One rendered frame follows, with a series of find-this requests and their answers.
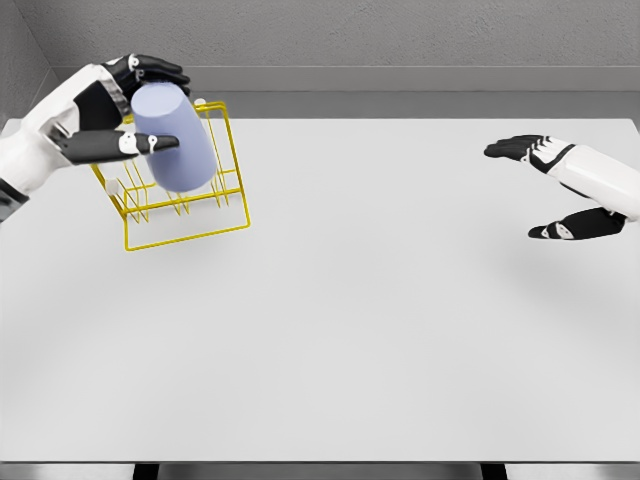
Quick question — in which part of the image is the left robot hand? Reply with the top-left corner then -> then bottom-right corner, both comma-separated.
21,53 -> 192,169

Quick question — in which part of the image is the yellow wire cup holder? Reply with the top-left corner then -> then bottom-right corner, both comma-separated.
89,98 -> 252,252

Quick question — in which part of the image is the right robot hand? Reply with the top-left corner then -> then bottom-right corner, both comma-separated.
483,134 -> 640,241

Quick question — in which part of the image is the lavender blue cup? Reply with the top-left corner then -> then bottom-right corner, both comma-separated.
130,82 -> 217,193

